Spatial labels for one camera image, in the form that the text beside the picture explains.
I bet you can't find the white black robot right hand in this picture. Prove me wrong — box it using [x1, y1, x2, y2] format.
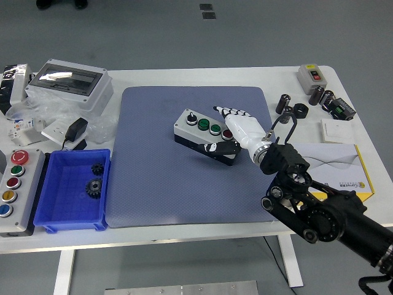
[196, 105, 271, 160]

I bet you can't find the grey four-button control box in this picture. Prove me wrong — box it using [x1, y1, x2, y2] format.
[173, 108, 243, 167]

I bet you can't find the grey five-button control station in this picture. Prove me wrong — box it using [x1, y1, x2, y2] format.
[0, 148, 47, 237]

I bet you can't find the dark cylindrical capacitor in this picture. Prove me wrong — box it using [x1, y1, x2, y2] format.
[308, 85, 325, 106]
[275, 93, 292, 115]
[319, 89, 335, 108]
[279, 105, 294, 125]

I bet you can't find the black hex nut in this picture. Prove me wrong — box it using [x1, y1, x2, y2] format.
[292, 103, 309, 119]

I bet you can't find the black module with green terminal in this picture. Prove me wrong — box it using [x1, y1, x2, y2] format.
[327, 97, 357, 121]

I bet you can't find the white and yellow cardboard box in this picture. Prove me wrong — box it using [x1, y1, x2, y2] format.
[285, 143, 376, 203]

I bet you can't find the blue-grey rubber mat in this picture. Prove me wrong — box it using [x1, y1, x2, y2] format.
[106, 85, 277, 229]

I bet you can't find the white table leg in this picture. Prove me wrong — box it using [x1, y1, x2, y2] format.
[278, 235, 305, 288]
[52, 249, 76, 295]

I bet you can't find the large black bevel gear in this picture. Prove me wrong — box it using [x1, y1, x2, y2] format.
[85, 177, 104, 200]

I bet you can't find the black power adapter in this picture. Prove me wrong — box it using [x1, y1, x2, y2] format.
[61, 117, 89, 151]

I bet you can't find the grey metal plate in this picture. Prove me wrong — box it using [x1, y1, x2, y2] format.
[104, 280, 259, 295]

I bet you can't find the blue plastic bin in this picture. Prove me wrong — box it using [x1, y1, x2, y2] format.
[33, 148, 112, 234]

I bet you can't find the clear plastic bag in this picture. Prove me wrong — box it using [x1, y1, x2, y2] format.
[6, 90, 119, 145]

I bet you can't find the white circuit breaker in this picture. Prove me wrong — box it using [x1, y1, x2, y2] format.
[6, 118, 47, 147]

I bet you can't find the black shiny foil packet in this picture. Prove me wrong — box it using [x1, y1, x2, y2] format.
[0, 65, 16, 115]

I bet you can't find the grey two-button switch box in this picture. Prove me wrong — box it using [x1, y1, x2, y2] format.
[297, 63, 329, 96]

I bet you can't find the white wall switch plate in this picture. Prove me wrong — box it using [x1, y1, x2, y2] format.
[321, 118, 354, 144]

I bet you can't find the thin black floor cable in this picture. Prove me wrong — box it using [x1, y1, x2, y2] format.
[263, 236, 298, 295]

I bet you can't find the grey enclosure with clear lid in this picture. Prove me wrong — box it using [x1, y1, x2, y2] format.
[24, 58, 114, 117]

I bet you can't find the white wall socket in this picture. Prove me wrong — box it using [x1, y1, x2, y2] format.
[41, 119, 74, 145]

